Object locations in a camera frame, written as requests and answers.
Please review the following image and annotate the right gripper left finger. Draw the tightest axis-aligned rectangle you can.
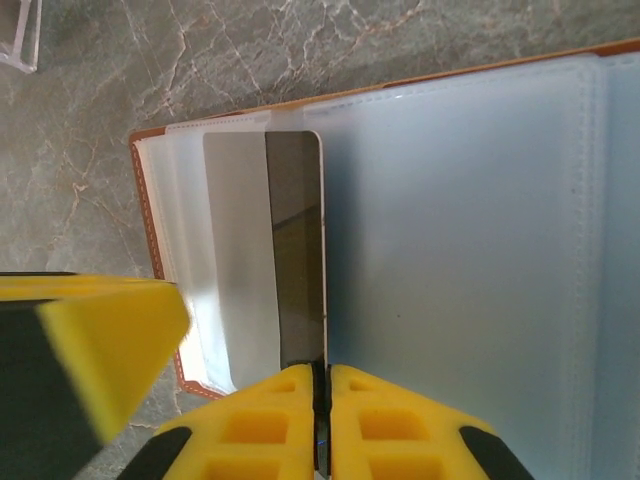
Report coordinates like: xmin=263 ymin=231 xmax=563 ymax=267
xmin=119 ymin=363 xmax=321 ymax=480

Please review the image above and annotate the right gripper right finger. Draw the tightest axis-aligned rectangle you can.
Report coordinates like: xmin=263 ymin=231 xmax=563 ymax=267
xmin=327 ymin=363 xmax=531 ymax=480

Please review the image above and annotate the dark credit card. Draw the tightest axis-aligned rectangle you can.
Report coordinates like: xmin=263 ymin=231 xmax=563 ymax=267
xmin=263 ymin=130 xmax=329 ymax=371

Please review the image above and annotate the brown leather card holder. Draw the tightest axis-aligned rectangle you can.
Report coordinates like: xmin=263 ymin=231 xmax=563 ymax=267
xmin=128 ymin=37 xmax=640 ymax=401

